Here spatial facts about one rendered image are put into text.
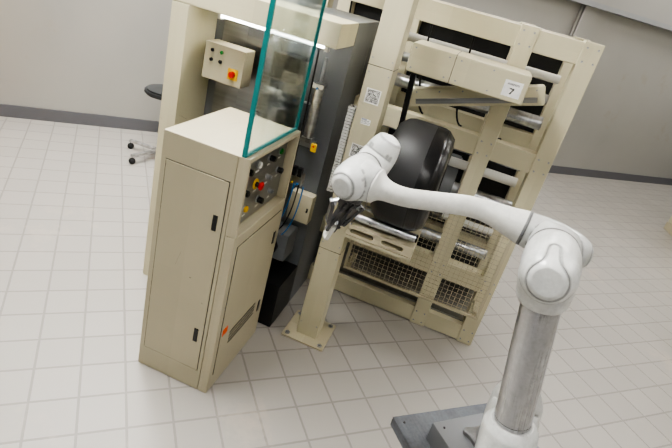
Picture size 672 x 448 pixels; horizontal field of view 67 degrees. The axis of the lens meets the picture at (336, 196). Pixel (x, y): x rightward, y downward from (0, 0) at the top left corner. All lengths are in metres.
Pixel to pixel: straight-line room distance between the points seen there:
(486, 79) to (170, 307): 1.89
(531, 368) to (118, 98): 4.90
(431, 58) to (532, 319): 1.66
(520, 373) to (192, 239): 1.46
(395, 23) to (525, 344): 1.58
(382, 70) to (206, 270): 1.23
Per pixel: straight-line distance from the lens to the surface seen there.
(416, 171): 2.39
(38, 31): 5.57
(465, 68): 2.72
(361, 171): 1.39
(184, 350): 2.68
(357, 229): 2.64
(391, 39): 2.49
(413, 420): 2.03
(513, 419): 1.57
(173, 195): 2.30
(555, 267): 1.27
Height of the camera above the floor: 2.04
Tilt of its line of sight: 24 degrees down
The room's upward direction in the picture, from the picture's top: 15 degrees clockwise
